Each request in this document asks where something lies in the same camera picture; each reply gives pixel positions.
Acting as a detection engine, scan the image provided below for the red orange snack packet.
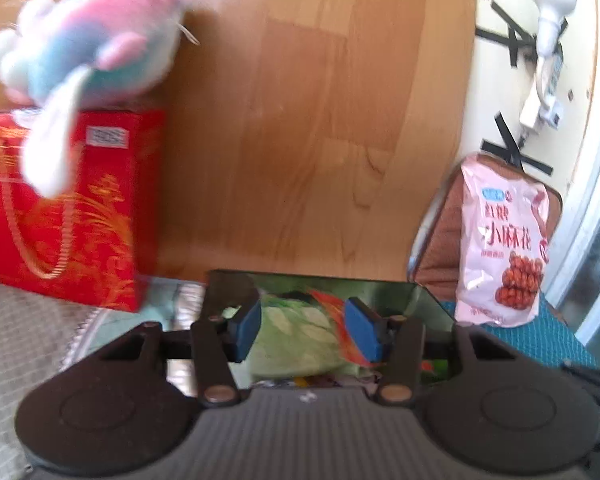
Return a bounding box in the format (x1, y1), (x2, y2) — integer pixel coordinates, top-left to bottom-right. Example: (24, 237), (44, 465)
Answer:
(309, 287), (375, 368)

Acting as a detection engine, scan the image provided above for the light green snack bag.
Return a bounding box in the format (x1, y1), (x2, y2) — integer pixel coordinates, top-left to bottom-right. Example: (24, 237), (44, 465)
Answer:
(230, 292), (368, 386)

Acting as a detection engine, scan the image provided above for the teal mesh cushion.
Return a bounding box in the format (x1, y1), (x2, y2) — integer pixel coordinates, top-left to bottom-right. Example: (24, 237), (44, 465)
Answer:
(439, 291), (598, 371)

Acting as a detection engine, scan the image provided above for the black sheep printed box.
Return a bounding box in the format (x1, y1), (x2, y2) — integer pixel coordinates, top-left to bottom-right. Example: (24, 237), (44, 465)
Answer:
(164, 268), (458, 391)

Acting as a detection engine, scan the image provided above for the brown chair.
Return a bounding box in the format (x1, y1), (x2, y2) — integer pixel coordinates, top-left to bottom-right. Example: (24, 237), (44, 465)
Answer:
(408, 153), (562, 301)

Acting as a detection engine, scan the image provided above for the pink snack bag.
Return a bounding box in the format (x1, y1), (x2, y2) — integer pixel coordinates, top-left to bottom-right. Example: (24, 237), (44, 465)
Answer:
(455, 157), (550, 328)

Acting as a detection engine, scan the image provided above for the red gift box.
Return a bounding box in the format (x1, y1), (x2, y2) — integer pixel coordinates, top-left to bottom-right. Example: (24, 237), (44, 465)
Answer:
(0, 109), (166, 312)

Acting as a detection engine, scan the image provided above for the patterned bed quilt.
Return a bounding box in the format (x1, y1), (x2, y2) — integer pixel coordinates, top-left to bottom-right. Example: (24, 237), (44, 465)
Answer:
(0, 278), (204, 479)

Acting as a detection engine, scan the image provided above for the wooden headboard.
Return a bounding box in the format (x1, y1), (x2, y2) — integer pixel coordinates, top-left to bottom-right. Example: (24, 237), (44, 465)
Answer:
(0, 0), (479, 283)

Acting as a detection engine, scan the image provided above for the pastel unicorn plush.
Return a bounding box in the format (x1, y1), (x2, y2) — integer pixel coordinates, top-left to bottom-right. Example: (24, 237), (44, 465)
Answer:
(0, 0), (197, 198)

